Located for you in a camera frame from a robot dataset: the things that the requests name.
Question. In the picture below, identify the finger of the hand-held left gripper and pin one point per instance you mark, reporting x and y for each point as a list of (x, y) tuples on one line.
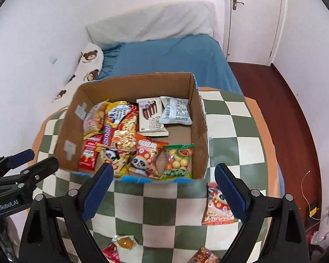
[(43, 167), (19, 159)]

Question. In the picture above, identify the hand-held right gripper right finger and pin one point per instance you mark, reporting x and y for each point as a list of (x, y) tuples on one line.
[(230, 191)]

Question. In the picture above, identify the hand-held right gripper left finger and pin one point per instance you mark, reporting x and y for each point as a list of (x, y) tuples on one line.
[(98, 191)]

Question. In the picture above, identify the small orange panda snack packet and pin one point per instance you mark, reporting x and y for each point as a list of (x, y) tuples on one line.
[(215, 208)]

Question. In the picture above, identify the yellow panda snack packet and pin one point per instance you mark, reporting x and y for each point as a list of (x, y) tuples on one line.
[(112, 157)]

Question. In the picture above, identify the long red snack packet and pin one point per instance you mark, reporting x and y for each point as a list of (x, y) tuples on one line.
[(89, 153)]

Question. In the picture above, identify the cardboard box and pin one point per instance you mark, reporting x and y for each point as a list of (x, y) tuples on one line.
[(71, 123)]

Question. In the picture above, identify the large orange panda snack packet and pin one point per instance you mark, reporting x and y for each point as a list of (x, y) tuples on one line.
[(145, 156)]

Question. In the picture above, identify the green ball candy packet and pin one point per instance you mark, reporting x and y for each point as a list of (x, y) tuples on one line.
[(176, 161)]

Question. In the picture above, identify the yellow red instant noodle packet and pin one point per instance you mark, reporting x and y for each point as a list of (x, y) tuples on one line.
[(122, 131)]

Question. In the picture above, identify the clear beige snack packet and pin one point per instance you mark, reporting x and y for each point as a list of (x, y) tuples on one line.
[(94, 119)]

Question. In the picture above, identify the white chocolate stick biscuit packet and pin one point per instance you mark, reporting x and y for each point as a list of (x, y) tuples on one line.
[(150, 120)]

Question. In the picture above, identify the white grey snack packet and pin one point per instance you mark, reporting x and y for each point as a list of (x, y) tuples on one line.
[(176, 111)]

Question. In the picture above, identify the clear braised egg packet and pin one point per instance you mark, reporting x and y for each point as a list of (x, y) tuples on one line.
[(124, 243)]

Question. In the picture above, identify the green white checkered mat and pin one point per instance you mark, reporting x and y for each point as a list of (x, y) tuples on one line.
[(159, 205)]

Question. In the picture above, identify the small red snack packet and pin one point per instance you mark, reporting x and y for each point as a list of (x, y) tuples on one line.
[(111, 255)]

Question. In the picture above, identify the brown snack packet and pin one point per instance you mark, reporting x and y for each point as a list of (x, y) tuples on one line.
[(204, 256)]

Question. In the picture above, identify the dark floor socket box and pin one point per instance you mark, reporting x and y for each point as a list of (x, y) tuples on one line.
[(313, 205)]

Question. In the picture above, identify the white bear print pillow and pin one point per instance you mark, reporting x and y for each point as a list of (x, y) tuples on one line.
[(89, 57)]

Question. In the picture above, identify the blue bed sheet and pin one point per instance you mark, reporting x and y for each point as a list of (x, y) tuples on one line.
[(167, 54)]

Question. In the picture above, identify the white door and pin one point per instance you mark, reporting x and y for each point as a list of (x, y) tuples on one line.
[(252, 27)]

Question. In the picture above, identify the grey textured pillow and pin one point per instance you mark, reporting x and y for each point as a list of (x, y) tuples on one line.
[(153, 22)]

